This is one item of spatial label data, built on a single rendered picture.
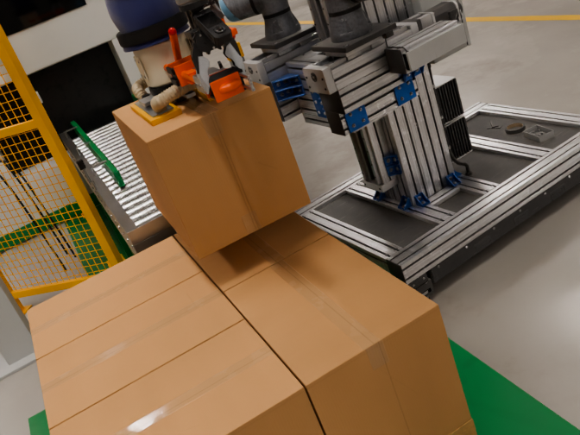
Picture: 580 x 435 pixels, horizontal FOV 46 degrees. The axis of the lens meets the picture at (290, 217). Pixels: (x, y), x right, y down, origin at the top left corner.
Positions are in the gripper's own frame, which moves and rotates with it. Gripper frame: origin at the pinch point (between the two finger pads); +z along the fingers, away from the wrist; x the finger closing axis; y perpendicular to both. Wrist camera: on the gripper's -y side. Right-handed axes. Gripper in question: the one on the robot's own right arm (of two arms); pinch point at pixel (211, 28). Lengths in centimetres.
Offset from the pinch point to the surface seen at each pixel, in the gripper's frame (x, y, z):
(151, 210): -46, -36, 66
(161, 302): -62, 49, 64
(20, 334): -126, -71, 106
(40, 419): -127, -14, 119
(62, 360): -97, 52, 64
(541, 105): 179, -52, 122
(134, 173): -42, -92, 66
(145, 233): -55, -5, 62
